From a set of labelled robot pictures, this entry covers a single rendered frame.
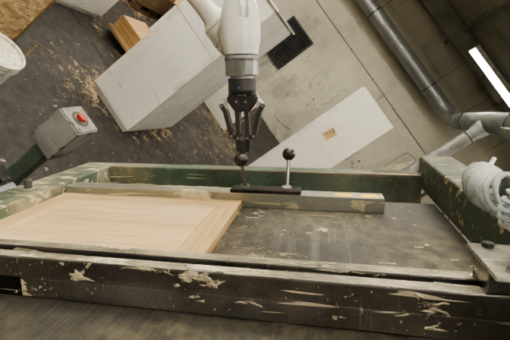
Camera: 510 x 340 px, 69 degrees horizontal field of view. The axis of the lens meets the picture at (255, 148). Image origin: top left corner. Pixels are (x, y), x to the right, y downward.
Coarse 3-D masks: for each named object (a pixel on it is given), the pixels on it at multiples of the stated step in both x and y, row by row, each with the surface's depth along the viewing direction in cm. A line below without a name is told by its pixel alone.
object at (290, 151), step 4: (288, 148) 107; (284, 152) 106; (288, 152) 106; (292, 152) 106; (284, 156) 107; (288, 156) 106; (292, 156) 106; (288, 160) 106; (288, 164) 106; (288, 168) 106; (288, 172) 105; (288, 176) 105; (288, 180) 105; (288, 184) 104; (284, 188) 103; (288, 188) 103
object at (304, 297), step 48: (0, 240) 67; (0, 288) 62; (48, 288) 60; (96, 288) 58; (144, 288) 57; (192, 288) 55; (240, 288) 54; (288, 288) 52; (336, 288) 51; (384, 288) 50; (432, 288) 49; (480, 288) 49; (432, 336) 50; (480, 336) 48
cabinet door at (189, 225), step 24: (24, 216) 94; (48, 216) 95; (72, 216) 94; (96, 216) 94; (120, 216) 94; (144, 216) 94; (168, 216) 93; (192, 216) 93; (216, 216) 92; (24, 240) 80; (48, 240) 80; (72, 240) 80; (96, 240) 80; (120, 240) 80; (144, 240) 79; (168, 240) 79; (192, 240) 78; (216, 240) 80
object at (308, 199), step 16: (80, 192) 114; (96, 192) 113; (112, 192) 112; (128, 192) 111; (144, 192) 110; (160, 192) 109; (176, 192) 108; (192, 192) 107; (208, 192) 106; (224, 192) 105; (304, 192) 104; (320, 192) 104; (336, 192) 103; (288, 208) 102; (304, 208) 102; (320, 208) 101; (336, 208) 100; (352, 208) 99; (368, 208) 98
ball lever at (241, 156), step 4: (236, 156) 99; (240, 156) 98; (244, 156) 99; (236, 160) 98; (240, 160) 98; (244, 160) 98; (236, 164) 99; (240, 164) 98; (244, 164) 99; (244, 172) 103; (244, 176) 103; (244, 180) 104; (244, 184) 105; (248, 184) 105
